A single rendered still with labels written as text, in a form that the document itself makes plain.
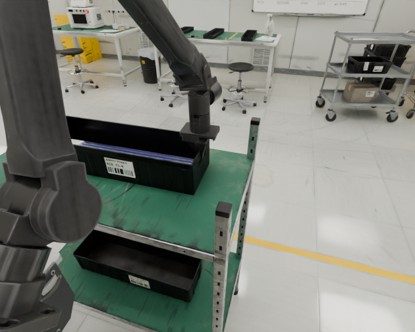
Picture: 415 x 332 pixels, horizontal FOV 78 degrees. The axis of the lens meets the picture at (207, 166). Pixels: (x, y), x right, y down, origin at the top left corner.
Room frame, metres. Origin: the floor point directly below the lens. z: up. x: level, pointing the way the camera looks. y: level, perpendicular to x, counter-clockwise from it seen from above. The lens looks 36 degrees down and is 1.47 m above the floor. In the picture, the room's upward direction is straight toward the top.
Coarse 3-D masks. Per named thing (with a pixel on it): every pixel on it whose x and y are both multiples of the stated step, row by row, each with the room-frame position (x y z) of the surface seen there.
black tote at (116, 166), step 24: (72, 120) 0.87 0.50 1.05; (96, 120) 0.84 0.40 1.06; (120, 144) 0.82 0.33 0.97; (144, 144) 0.79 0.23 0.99; (168, 144) 0.76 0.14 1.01; (96, 168) 0.65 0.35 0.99; (120, 168) 0.63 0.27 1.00; (144, 168) 0.60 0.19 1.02; (168, 168) 0.58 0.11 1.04; (192, 168) 0.56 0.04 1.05; (192, 192) 0.56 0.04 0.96
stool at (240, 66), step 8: (232, 64) 3.49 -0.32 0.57; (240, 64) 3.50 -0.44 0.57; (248, 64) 3.49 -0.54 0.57; (232, 72) 3.35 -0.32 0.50; (240, 72) 3.44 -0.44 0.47; (240, 80) 3.43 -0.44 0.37; (240, 88) 3.43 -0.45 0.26; (248, 88) 3.48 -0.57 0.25; (240, 96) 3.61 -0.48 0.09; (232, 104) 3.36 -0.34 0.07; (240, 104) 3.32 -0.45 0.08
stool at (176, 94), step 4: (164, 60) 3.56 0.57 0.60; (172, 80) 3.78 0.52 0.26; (168, 84) 3.58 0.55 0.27; (176, 84) 3.63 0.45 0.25; (176, 88) 3.65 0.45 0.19; (172, 92) 3.89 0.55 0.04; (176, 92) 3.65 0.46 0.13; (160, 96) 3.66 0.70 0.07; (164, 96) 3.65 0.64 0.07; (168, 96) 3.65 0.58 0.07; (172, 96) 3.65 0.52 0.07; (176, 96) 3.59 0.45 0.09; (180, 96) 3.61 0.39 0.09; (184, 96) 3.60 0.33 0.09; (172, 100) 3.47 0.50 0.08; (172, 104) 3.42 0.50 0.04
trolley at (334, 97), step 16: (336, 32) 3.42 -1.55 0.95; (352, 32) 3.44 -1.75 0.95; (368, 32) 3.43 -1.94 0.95; (384, 32) 3.42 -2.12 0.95; (400, 32) 3.42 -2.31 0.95; (336, 64) 3.44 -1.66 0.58; (320, 96) 3.43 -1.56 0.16; (336, 96) 3.28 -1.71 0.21; (384, 96) 3.25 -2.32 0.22; (400, 96) 2.94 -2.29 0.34
